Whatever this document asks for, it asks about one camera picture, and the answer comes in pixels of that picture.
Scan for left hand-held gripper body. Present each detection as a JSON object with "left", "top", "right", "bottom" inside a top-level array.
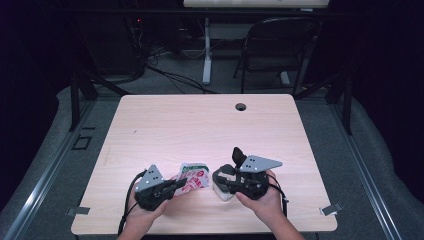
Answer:
[{"left": 134, "top": 164, "right": 174, "bottom": 212}]

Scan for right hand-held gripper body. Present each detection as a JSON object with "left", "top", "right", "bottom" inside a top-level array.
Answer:
[{"left": 234, "top": 154, "right": 284, "bottom": 201}]

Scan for clear jar with black lid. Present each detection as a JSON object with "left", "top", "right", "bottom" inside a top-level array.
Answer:
[{"left": 212, "top": 146, "right": 248, "bottom": 202}]

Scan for pink and clear plastic bag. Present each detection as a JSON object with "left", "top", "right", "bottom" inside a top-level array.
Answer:
[{"left": 169, "top": 162, "right": 211, "bottom": 198}]

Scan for person's left hand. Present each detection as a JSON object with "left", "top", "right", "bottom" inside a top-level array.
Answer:
[{"left": 128, "top": 186, "right": 171, "bottom": 231}]

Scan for person's right hand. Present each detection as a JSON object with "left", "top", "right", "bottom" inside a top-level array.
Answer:
[{"left": 235, "top": 169, "right": 284, "bottom": 221}]

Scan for grey tape piece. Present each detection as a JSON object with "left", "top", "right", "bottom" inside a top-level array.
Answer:
[
  {"left": 319, "top": 202, "right": 343, "bottom": 217},
  {"left": 65, "top": 206, "right": 91, "bottom": 217}
]

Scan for white desk leg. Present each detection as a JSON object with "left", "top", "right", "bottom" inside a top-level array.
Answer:
[
  {"left": 279, "top": 70, "right": 292, "bottom": 87},
  {"left": 202, "top": 17, "right": 213, "bottom": 85}
]

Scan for black folding chair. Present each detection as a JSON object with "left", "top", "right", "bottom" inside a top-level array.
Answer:
[{"left": 233, "top": 16, "right": 321, "bottom": 98}]

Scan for black equipment cabinet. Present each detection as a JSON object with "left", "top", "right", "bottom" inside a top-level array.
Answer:
[{"left": 89, "top": 13, "right": 148, "bottom": 76}]

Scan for left hand-held gripper black cable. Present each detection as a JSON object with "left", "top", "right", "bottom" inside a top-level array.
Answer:
[{"left": 117, "top": 169, "right": 148, "bottom": 236}]

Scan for hand-held gripper black cable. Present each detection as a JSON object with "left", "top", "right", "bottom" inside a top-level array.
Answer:
[
  {"left": 117, "top": 169, "right": 148, "bottom": 236},
  {"left": 266, "top": 173, "right": 290, "bottom": 218}
]

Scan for right hand-held gripper black cable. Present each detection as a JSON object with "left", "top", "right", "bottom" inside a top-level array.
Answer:
[{"left": 266, "top": 173, "right": 290, "bottom": 218}]

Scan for black floor cables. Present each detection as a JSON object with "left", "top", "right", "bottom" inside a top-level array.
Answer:
[{"left": 145, "top": 46, "right": 218, "bottom": 95}]

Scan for aluminium floor rail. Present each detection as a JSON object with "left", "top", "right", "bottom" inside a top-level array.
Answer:
[
  {"left": 3, "top": 99, "right": 96, "bottom": 240},
  {"left": 329, "top": 99, "right": 403, "bottom": 240}
]

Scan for black metal frame stand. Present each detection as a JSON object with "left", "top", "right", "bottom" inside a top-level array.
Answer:
[
  {"left": 68, "top": 68, "right": 131, "bottom": 132},
  {"left": 293, "top": 71, "right": 354, "bottom": 136}
]

